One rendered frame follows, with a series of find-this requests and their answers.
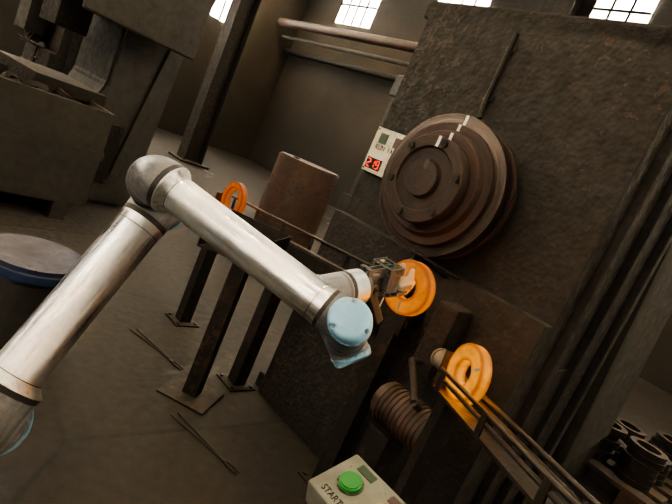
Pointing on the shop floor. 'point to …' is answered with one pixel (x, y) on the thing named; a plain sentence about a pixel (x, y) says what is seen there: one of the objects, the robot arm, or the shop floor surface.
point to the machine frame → (515, 229)
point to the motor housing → (391, 428)
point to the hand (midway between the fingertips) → (411, 281)
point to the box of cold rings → (49, 143)
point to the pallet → (633, 466)
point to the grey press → (118, 68)
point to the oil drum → (297, 196)
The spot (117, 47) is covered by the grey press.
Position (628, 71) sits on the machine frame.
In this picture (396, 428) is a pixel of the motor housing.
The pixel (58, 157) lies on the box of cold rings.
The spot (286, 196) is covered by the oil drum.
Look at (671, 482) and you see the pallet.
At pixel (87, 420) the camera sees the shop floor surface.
